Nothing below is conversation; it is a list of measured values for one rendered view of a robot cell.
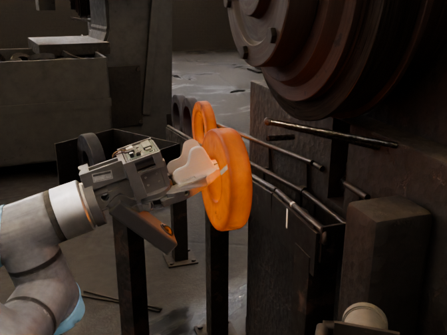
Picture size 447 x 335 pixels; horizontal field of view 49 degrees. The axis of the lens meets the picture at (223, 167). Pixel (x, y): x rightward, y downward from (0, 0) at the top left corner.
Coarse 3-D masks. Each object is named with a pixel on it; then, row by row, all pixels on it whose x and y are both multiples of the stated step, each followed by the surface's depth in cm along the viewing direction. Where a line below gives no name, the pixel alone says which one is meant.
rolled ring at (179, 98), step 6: (174, 96) 194; (180, 96) 190; (174, 102) 195; (180, 102) 188; (174, 108) 199; (180, 108) 187; (174, 114) 201; (180, 114) 187; (174, 120) 201; (180, 120) 188; (174, 126) 200; (180, 126) 189
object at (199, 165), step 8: (192, 152) 70; (200, 152) 70; (192, 160) 70; (200, 160) 70; (208, 160) 71; (184, 168) 70; (192, 168) 70; (200, 168) 71; (208, 168) 71; (216, 168) 72; (176, 176) 70; (184, 176) 70; (192, 176) 71; (200, 176) 71; (208, 176) 71; (216, 176) 72; (184, 184) 70; (208, 184) 71
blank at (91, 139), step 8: (80, 136) 129; (88, 136) 127; (96, 136) 128; (80, 144) 131; (88, 144) 125; (96, 144) 126; (80, 152) 133; (88, 152) 126; (96, 152) 125; (80, 160) 135; (88, 160) 134; (96, 160) 124; (104, 160) 125
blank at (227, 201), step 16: (224, 128) 73; (208, 144) 75; (224, 144) 69; (240, 144) 69; (224, 160) 69; (240, 160) 68; (224, 176) 69; (240, 176) 67; (208, 192) 77; (224, 192) 70; (240, 192) 68; (208, 208) 78; (224, 208) 70; (240, 208) 69; (224, 224) 71; (240, 224) 71
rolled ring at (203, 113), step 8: (200, 104) 156; (208, 104) 156; (192, 112) 166; (200, 112) 157; (208, 112) 153; (192, 120) 167; (200, 120) 166; (208, 120) 152; (192, 128) 168; (200, 128) 167; (208, 128) 152; (200, 136) 166
